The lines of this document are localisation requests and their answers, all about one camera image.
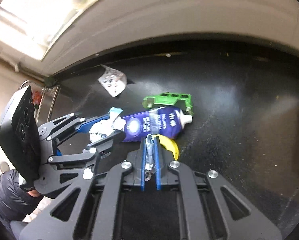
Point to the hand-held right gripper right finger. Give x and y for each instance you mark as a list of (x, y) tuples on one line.
[(158, 165)]

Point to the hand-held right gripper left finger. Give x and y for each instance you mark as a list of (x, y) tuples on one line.
[(143, 165)]

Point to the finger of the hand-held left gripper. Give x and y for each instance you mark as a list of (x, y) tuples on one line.
[(107, 142), (94, 121)]

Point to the white foil wrapper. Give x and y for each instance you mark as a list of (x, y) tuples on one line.
[(102, 130)]

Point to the silver foil wrapper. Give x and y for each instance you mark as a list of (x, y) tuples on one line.
[(150, 155)]

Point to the blue silver foil packet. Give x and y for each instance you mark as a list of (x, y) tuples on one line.
[(152, 127)]

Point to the person's left forearm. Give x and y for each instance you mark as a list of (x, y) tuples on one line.
[(7, 192)]

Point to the yellow tape roll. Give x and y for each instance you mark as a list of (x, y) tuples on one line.
[(170, 146)]

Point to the red cloth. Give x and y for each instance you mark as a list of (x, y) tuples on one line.
[(37, 97)]

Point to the silver blister pack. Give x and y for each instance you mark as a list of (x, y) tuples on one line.
[(112, 82)]

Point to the window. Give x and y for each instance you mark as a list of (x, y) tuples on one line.
[(39, 10)]

